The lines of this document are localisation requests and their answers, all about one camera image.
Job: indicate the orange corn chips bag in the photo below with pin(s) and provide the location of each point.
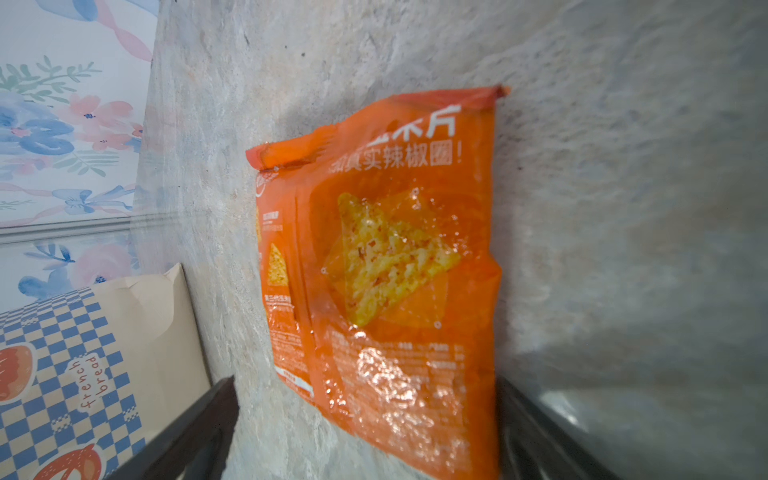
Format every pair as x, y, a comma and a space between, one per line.
377, 277

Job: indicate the blue checkered paper bag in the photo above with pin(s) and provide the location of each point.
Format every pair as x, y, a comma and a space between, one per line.
90, 377

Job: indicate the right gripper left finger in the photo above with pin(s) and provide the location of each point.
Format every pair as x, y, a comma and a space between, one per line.
196, 445

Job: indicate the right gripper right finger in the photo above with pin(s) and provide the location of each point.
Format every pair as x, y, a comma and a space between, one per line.
533, 446

